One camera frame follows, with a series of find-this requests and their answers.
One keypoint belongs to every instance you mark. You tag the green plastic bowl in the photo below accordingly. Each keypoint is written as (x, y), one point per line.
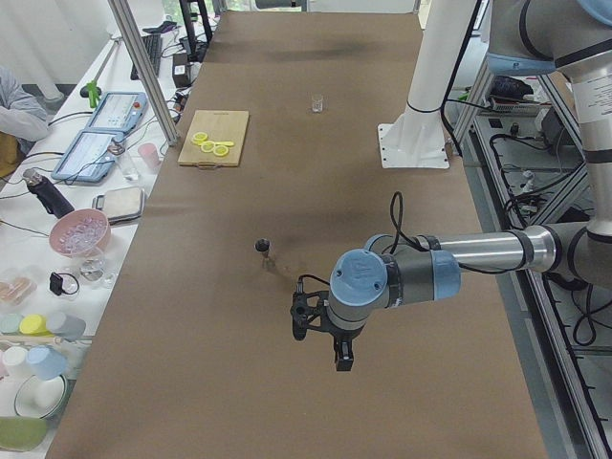
(22, 433)

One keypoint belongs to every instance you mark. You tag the lemon slice middle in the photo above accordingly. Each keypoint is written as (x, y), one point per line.
(207, 146)

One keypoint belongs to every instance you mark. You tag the bamboo cutting board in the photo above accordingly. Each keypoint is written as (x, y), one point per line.
(220, 125)

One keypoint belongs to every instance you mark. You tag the lemon slice far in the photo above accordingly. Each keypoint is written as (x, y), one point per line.
(199, 137)

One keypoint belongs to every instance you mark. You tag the yellow plastic cup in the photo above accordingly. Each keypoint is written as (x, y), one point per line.
(34, 325)

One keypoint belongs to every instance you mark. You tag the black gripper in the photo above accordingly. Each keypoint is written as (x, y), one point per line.
(345, 333)

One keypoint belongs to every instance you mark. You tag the lemon slice near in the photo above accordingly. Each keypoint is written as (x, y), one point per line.
(220, 151)

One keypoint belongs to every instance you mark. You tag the green plastic cup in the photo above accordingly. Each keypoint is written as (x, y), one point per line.
(10, 324)

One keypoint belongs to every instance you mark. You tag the steel jigger measuring cup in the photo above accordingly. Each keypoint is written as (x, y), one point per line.
(262, 246)

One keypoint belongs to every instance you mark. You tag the seated person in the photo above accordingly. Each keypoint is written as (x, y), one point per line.
(22, 116)

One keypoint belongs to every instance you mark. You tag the teach pendant near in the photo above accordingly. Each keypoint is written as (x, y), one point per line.
(87, 159)

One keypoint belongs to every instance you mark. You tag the wine glass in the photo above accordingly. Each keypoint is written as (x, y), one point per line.
(90, 263)

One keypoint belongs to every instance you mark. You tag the pink bowl with ice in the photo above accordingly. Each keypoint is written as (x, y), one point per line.
(80, 232)

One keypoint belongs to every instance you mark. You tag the black water bottle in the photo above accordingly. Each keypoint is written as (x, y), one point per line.
(47, 193)

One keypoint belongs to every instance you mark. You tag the grey plastic cup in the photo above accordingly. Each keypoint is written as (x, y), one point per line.
(65, 326)

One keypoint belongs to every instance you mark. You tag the black keyboard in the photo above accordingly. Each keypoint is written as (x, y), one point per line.
(152, 44)

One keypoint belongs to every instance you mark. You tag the pink plastic cup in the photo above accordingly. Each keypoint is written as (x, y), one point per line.
(149, 153)

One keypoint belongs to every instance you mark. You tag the lemon slice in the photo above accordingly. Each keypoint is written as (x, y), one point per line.
(220, 151)
(199, 137)
(207, 146)

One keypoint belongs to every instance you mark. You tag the small glass bottle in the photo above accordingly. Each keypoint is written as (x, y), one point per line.
(123, 161)

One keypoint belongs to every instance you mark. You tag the teach pendant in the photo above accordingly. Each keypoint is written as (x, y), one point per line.
(87, 159)
(118, 112)

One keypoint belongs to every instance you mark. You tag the light blue plastic cup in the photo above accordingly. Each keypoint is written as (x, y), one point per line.
(46, 363)

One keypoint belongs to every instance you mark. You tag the clear glass cup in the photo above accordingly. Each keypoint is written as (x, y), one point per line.
(317, 103)

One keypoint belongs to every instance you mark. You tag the teach pendant far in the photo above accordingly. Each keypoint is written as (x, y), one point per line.
(118, 112)

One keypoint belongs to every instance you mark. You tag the white plastic cup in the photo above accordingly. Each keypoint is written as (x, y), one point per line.
(15, 362)

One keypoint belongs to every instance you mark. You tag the aluminium frame post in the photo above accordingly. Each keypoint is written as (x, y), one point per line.
(131, 36)

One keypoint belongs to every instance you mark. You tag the white ceramic plate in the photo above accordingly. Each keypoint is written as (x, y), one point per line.
(40, 398)

